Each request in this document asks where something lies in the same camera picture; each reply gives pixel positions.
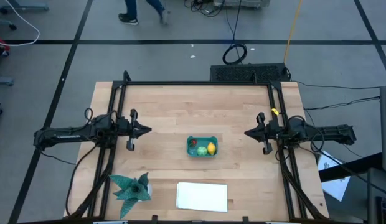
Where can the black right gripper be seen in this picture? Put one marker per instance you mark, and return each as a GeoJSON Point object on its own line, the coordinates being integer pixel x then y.
{"type": "Point", "coordinates": [274, 130]}

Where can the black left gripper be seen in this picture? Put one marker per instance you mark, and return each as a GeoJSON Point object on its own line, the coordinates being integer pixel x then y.
{"type": "Point", "coordinates": [127, 127]}

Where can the yellow toy lemon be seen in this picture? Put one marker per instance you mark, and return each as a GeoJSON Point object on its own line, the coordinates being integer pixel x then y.
{"type": "Point", "coordinates": [211, 148]}

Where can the red toy strawberry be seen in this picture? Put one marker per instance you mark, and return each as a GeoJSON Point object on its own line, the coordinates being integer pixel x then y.
{"type": "Point", "coordinates": [193, 142]}

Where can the teal plastic bin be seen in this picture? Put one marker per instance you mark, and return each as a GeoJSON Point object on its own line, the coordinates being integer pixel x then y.
{"type": "Point", "coordinates": [202, 140]}

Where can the green toy cabbage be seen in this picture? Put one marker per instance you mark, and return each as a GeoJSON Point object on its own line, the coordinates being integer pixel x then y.
{"type": "Point", "coordinates": [202, 151]}

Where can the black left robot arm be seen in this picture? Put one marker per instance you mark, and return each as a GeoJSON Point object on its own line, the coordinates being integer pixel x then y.
{"type": "Point", "coordinates": [71, 133]}

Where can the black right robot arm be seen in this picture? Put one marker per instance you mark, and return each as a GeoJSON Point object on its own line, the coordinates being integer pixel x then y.
{"type": "Point", "coordinates": [330, 133]}

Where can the yellow tape piece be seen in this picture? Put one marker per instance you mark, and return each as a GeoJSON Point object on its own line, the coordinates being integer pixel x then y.
{"type": "Point", "coordinates": [275, 111]}

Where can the green snake plant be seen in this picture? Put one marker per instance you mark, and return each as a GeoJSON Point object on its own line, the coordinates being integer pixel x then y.
{"type": "Point", "coordinates": [130, 189]}

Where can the white plant pot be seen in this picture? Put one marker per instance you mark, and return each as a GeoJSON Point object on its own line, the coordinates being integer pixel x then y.
{"type": "Point", "coordinates": [149, 191]}

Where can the white folded towel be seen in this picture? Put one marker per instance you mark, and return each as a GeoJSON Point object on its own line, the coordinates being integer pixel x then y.
{"type": "Point", "coordinates": [201, 197]}

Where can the black table edge clip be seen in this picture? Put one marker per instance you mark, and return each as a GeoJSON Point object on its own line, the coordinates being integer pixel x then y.
{"type": "Point", "coordinates": [154, 219]}
{"type": "Point", "coordinates": [245, 219]}

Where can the white paper sheet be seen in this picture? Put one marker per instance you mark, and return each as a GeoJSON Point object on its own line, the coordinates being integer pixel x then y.
{"type": "Point", "coordinates": [333, 186]}

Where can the black diagonal beam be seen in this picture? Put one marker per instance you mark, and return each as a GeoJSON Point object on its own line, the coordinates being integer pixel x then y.
{"type": "Point", "coordinates": [351, 166]}

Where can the person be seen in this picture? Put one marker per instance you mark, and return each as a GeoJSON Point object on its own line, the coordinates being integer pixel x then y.
{"type": "Point", "coordinates": [130, 11]}

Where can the red wheeled item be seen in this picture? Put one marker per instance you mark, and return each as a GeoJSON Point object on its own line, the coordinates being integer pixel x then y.
{"type": "Point", "coordinates": [0, 46]}

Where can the grey chair base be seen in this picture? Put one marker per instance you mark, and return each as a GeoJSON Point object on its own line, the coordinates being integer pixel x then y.
{"type": "Point", "coordinates": [25, 6]}

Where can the black aluminium table frame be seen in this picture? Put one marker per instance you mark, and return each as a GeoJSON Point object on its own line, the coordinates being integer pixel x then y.
{"type": "Point", "coordinates": [193, 83]}

